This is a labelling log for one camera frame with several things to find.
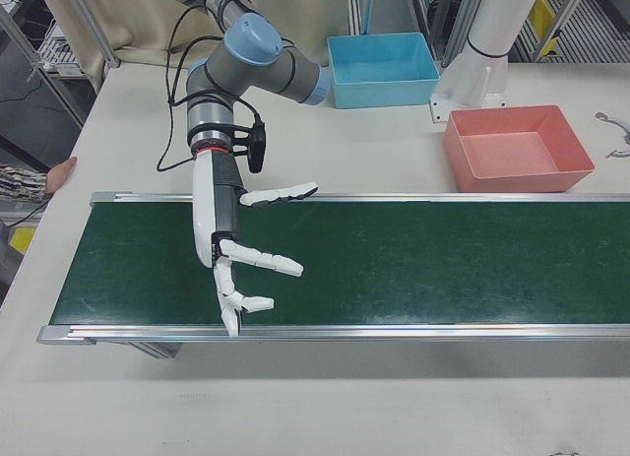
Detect bare person hand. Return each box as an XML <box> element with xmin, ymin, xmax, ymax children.
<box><xmin>45</xmin><ymin>156</ymin><xmax>79</xmax><ymax>200</ymax></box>

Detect white dexterous robot hand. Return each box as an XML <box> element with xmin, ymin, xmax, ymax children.
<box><xmin>190</xmin><ymin>148</ymin><xmax>321</xmax><ymax>337</ymax></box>

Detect forearm in patterned sleeve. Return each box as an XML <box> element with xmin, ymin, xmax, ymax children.
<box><xmin>0</xmin><ymin>163</ymin><xmax>49</xmax><ymax>201</ymax></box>

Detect blue plastic box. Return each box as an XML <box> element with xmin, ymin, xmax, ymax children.
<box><xmin>326</xmin><ymin>32</ymin><xmax>442</xmax><ymax>110</ymax></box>

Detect pink plastic box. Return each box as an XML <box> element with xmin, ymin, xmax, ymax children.
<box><xmin>441</xmin><ymin>104</ymin><xmax>598</xmax><ymax>195</ymax></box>

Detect yellow floor marker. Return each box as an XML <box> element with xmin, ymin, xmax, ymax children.
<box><xmin>8</xmin><ymin>225</ymin><xmax>36</xmax><ymax>256</ymax></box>

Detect beige curtain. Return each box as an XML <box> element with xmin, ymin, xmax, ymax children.
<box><xmin>36</xmin><ymin>0</ymin><xmax>355</xmax><ymax>66</ymax></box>

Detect green belt conveyor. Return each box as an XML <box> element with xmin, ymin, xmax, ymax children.
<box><xmin>37</xmin><ymin>189</ymin><xmax>630</xmax><ymax>361</ymax></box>

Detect yellow tag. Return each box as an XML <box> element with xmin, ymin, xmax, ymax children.
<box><xmin>529</xmin><ymin>0</ymin><xmax>558</xmax><ymax>48</ymax></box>

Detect metal reacher grabber tool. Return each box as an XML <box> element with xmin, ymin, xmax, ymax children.
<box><xmin>594</xmin><ymin>110</ymin><xmax>630</xmax><ymax>161</ymax></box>

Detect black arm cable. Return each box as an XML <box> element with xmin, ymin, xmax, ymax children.
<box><xmin>156</xmin><ymin>5</ymin><xmax>262</xmax><ymax>172</ymax></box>

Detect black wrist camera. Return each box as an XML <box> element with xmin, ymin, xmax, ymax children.
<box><xmin>247</xmin><ymin>122</ymin><xmax>269</xmax><ymax>174</ymax></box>

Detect white wire rack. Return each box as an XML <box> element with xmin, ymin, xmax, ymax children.
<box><xmin>34</xmin><ymin>21</ymin><xmax>84</xmax><ymax>77</ymax></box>

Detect aluminium frame post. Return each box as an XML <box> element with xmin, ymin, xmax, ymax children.
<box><xmin>68</xmin><ymin>0</ymin><xmax>122</xmax><ymax>69</ymax></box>

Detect aluminium frame structure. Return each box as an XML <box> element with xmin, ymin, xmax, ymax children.
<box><xmin>347</xmin><ymin>0</ymin><xmax>474</xmax><ymax>68</ymax></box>

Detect white column pedestal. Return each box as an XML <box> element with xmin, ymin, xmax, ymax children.
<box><xmin>428</xmin><ymin>0</ymin><xmax>545</xmax><ymax>125</ymax></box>

